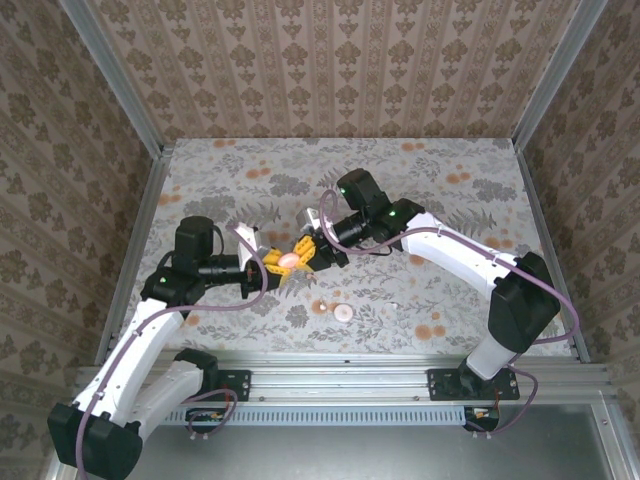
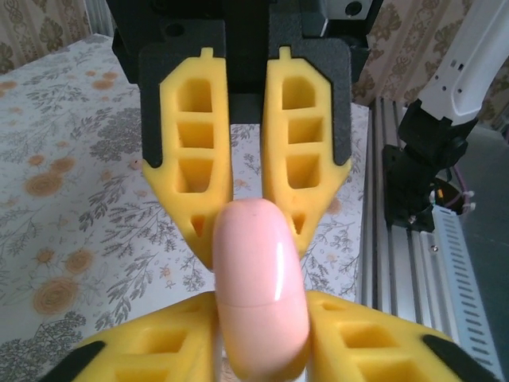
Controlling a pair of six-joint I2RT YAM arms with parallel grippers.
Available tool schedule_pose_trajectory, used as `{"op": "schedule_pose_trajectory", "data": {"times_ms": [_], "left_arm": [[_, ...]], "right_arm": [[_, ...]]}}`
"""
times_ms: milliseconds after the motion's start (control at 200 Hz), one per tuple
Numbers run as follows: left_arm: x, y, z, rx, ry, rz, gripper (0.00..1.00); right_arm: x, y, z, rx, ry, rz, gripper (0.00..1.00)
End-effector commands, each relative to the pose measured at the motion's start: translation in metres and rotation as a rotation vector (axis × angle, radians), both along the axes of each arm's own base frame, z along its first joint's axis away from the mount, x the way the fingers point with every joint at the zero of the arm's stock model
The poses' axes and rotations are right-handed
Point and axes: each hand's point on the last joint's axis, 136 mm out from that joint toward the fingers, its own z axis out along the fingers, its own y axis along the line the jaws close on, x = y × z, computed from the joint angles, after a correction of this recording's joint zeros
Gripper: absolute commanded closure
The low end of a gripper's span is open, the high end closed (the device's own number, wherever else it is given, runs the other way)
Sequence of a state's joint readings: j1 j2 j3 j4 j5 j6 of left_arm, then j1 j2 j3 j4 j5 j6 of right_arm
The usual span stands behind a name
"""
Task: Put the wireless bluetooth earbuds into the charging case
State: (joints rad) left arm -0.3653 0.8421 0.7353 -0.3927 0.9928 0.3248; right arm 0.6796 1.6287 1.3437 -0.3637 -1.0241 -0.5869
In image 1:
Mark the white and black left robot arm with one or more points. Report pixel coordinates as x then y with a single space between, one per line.
120 380

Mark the aluminium base beam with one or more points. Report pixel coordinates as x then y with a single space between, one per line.
340 380

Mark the aluminium upright post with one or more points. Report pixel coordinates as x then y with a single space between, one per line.
557 75
114 75

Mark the pink earbud charging case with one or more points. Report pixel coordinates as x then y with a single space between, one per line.
289 259

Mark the black mounting plate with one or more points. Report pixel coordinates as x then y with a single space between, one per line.
240 385
442 385

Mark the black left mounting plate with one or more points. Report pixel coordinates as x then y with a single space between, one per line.
240 385

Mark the aluminium table side rail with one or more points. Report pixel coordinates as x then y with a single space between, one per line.
136 255
542 225

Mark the pale round charging case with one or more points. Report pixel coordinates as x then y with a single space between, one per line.
343 312

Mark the grey metal sheet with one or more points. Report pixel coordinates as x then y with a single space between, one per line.
350 455

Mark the small black control board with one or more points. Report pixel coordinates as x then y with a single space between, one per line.
205 419
482 417

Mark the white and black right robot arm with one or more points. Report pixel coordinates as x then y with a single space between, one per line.
450 250

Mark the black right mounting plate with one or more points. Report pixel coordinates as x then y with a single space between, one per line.
442 385

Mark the floral patterned table covering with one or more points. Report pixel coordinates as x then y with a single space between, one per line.
400 165

